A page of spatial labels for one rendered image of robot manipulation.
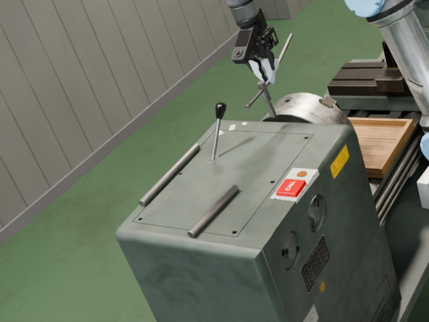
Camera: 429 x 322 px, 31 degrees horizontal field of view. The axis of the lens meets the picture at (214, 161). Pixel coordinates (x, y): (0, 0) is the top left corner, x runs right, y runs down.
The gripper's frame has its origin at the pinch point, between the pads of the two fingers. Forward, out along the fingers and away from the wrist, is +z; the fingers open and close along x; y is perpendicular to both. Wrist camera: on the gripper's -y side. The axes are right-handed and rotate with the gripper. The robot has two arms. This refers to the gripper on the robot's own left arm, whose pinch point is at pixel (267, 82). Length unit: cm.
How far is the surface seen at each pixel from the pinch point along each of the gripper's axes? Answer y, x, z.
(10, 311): 2, 214, 124
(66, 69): 142, 249, 54
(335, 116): 15.6, -7.6, 22.6
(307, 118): 8.1, -2.8, 18.0
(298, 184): -29.6, -19.1, 14.4
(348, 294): -24, -17, 58
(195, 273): -55, 3, 24
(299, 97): 17.1, 3.3, 15.7
